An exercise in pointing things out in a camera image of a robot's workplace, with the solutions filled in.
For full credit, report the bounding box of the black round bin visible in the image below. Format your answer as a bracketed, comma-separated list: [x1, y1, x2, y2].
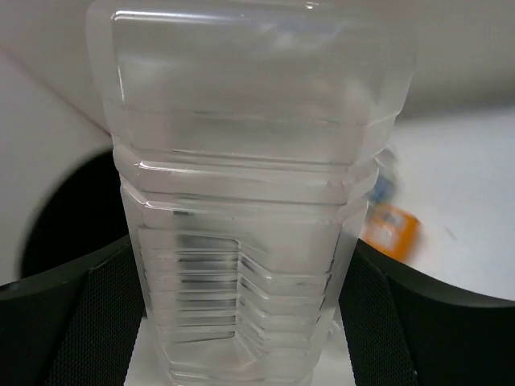
[18, 149, 132, 281]

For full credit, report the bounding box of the orange capped plastic bottle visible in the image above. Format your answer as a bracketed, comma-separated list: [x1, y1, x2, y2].
[360, 146, 422, 263]

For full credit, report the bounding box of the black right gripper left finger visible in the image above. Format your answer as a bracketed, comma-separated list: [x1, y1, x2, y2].
[1, 236, 142, 385]

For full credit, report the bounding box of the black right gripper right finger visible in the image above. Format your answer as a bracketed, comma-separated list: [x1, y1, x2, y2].
[339, 241, 514, 385]

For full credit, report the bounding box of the clear plastic bottle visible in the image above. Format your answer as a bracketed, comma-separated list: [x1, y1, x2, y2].
[85, 1, 414, 385]

